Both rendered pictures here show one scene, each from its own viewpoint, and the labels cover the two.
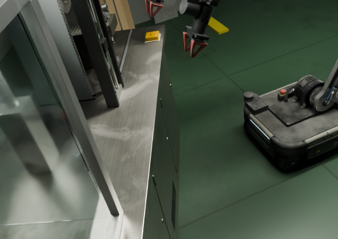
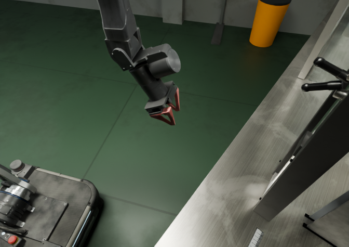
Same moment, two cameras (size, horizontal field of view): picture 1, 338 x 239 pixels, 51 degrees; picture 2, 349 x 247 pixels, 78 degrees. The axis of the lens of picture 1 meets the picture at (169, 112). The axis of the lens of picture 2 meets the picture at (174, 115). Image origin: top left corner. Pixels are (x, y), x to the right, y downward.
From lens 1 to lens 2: 1.68 m
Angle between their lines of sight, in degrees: 90
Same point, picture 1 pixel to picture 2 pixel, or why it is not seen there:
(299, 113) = (44, 206)
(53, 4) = not seen: outside the picture
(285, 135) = (81, 197)
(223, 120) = not seen: outside the picture
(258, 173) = (117, 218)
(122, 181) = (292, 93)
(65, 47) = not seen: outside the picture
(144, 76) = (215, 205)
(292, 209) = (132, 175)
